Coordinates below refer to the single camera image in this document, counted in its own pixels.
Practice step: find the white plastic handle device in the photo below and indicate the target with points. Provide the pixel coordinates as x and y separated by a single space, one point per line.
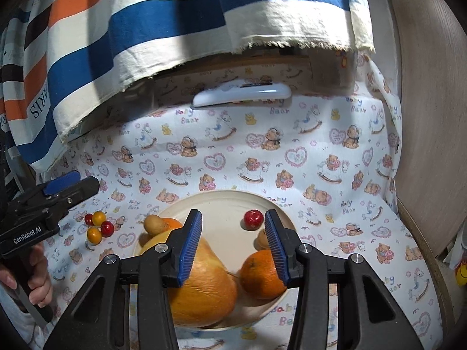
230 93

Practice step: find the wooden board panel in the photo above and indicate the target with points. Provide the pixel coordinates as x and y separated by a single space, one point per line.
431 178

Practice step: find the brown longan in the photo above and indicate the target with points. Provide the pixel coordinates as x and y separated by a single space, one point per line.
262 240
155 225

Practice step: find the cream ceramic plate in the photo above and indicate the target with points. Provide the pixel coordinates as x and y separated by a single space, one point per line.
223 212

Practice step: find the red jujube fruit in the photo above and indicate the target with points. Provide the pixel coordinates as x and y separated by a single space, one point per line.
107 229
253 219

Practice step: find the baby bear print cloth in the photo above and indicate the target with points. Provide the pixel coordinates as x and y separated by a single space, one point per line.
328 162

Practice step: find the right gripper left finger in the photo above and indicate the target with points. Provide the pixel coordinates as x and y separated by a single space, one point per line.
98 317

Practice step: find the yellow cherry tomato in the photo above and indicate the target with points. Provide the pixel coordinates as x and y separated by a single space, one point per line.
98 218
94 235

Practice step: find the red cherry tomato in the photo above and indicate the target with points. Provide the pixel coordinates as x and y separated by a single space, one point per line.
89 219

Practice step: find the striped Paris fabric curtain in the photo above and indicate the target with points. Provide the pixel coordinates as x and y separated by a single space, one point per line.
62 59

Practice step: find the person's left hand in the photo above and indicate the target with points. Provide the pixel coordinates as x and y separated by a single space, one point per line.
40 281

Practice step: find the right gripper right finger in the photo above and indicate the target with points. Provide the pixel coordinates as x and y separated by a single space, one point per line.
368 316

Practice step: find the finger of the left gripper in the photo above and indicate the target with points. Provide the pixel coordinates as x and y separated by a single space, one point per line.
59 184
66 199

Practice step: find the large yellow pomelo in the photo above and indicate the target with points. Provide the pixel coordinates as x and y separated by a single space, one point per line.
208 295

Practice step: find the orange mandarin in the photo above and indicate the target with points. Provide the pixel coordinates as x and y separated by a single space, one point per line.
170 224
258 276

